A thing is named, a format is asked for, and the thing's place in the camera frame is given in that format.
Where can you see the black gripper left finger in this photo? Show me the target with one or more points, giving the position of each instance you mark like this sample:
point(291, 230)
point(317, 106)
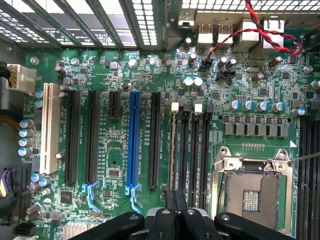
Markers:
point(162, 225)

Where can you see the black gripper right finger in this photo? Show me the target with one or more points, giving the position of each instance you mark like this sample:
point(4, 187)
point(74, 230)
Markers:
point(192, 225)

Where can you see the silver CPU socket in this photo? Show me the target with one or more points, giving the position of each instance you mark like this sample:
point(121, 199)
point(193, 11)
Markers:
point(250, 190)

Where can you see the long black expansion slot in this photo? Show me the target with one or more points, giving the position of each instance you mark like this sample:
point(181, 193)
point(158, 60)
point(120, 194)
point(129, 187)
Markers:
point(92, 137)
point(155, 140)
point(72, 137)

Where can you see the silver finned heat sink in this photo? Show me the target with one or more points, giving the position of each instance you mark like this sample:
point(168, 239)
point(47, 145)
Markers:
point(75, 227)

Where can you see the green motherboard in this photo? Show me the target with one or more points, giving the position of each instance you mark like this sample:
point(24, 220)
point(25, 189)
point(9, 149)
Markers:
point(115, 150)

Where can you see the blue expansion slot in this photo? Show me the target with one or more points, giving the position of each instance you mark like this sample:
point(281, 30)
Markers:
point(133, 140)

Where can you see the short black expansion slot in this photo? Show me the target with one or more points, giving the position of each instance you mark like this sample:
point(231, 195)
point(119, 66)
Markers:
point(114, 105)

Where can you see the thin metal locking lever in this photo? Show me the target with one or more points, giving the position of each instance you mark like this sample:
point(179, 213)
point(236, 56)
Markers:
point(305, 158)

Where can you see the white expansion slot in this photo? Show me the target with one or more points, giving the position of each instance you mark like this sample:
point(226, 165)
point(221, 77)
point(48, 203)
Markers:
point(47, 130)

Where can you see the black main power connector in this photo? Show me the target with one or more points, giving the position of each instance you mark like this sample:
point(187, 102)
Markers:
point(20, 175)

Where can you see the silver rear port block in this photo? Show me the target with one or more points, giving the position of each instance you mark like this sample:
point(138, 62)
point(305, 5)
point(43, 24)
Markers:
point(225, 35)
point(206, 35)
point(248, 33)
point(272, 37)

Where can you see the white power connector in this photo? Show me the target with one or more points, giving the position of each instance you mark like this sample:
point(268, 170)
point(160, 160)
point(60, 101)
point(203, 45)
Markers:
point(25, 77)

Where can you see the grey metal PC case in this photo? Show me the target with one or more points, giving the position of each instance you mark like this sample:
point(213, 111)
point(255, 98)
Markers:
point(165, 15)

